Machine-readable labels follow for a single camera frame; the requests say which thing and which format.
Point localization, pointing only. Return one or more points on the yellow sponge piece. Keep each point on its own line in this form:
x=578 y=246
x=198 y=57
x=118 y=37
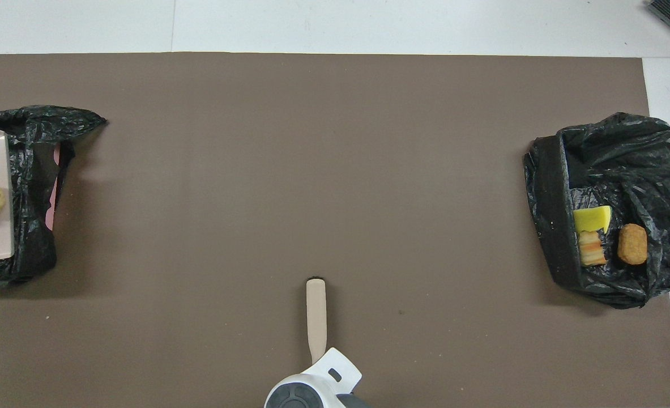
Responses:
x=592 y=218

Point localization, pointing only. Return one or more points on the brown cork-like foam chunk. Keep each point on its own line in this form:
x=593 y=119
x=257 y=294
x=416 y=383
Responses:
x=632 y=244

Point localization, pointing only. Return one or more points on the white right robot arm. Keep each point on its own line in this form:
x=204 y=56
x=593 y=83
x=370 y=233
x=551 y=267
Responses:
x=312 y=388

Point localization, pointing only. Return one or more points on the left black trash bag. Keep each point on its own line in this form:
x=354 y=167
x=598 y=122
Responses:
x=34 y=249

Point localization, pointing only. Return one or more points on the black trash bag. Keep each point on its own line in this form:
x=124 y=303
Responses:
x=34 y=249
x=652 y=164

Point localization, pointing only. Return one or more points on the right black trash bag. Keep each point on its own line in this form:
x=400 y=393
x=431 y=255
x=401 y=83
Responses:
x=652 y=164

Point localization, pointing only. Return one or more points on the brown table mat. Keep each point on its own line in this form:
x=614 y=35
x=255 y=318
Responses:
x=312 y=170

